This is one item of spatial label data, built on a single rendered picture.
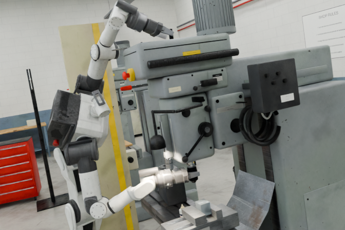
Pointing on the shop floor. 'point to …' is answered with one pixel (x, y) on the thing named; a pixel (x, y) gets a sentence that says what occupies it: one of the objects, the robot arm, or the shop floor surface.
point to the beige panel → (73, 37)
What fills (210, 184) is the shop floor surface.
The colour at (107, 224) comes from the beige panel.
